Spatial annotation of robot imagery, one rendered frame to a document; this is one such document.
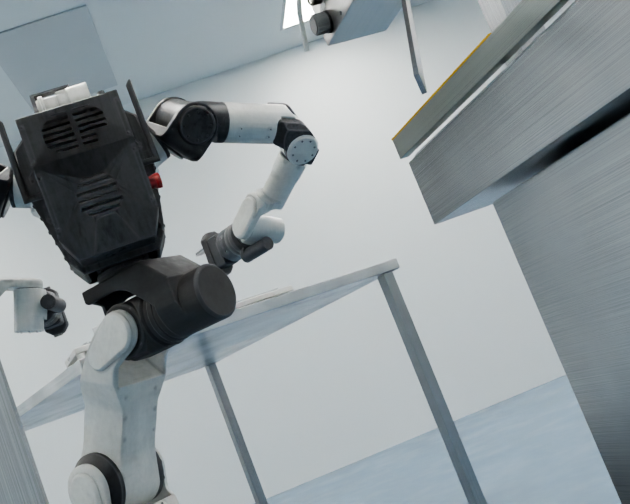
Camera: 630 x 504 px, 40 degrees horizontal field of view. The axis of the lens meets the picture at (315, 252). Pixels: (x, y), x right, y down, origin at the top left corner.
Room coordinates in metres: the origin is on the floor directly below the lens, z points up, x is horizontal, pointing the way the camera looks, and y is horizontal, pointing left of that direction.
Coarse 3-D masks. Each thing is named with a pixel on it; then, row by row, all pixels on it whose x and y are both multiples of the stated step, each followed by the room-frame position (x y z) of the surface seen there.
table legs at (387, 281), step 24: (384, 288) 2.83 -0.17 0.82; (408, 312) 2.83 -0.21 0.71; (408, 336) 2.81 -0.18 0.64; (216, 384) 3.97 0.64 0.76; (432, 384) 2.82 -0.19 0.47; (432, 408) 2.83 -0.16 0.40; (240, 432) 3.99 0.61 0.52; (456, 432) 2.83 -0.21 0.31; (240, 456) 3.98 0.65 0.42; (456, 456) 2.81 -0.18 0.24
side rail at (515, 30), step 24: (528, 0) 0.87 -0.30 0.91; (552, 0) 0.84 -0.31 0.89; (504, 24) 0.92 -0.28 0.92; (528, 24) 0.89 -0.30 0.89; (480, 48) 0.98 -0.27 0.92; (504, 48) 0.94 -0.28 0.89; (456, 72) 1.05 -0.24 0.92; (480, 72) 1.00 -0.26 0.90; (456, 96) 1.07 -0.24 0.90; (432, 120) 1.15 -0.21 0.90; (408, 144) 1.24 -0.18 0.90
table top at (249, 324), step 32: (320, 288) 2.64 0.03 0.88; (352, 288) 2.90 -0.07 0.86; (224, 320) 2.44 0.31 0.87; (256, 320) 2.67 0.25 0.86; (288, 320) 3.20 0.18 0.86; (192, 352) 2.92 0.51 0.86; (224, 352) 3.56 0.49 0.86; (64, 384) 2.33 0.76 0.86; (32, 416) 2.94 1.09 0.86; (64, 416) 3.59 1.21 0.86
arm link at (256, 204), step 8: (256, 192) 2.05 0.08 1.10; (264, 192) 2.04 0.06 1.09; (248, 200) 2.05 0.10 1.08; (256, 200) 2.04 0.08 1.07; (264, 200) 2.04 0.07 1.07; (272, 200) 2.04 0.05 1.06; (240, 208) 2.07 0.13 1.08; (248, 208) 2.05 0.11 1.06; (256, 208) 2.03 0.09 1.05; (264, 208) 2.04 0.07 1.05; (272, 208) 2.05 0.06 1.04; (280, 208) 2.07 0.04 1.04; (240, 216) 2.07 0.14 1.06; (248, 216) 2.05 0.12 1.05; (256, 216) 2.04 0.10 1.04; (240, 224) 2.07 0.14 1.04; (248, 224) 2.05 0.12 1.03; (240, 232) 2.07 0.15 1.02; (248, 232) 2.07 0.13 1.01
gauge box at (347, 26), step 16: (336, 0) 1.20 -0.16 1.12; (352, 0) 1.15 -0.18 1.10; (368, 0) 1.17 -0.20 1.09; (384, 0) 1.19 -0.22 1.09; (400, 0) 1.22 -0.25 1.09; (336, 16) 1.22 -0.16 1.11; (352, 16) 1.21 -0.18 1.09; (368, 16) 1.23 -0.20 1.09; (384, 16) 1.25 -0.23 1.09; (336, 32) 1.24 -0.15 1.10; (352, 32) 1.27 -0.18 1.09; (368, 32) 1.29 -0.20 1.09
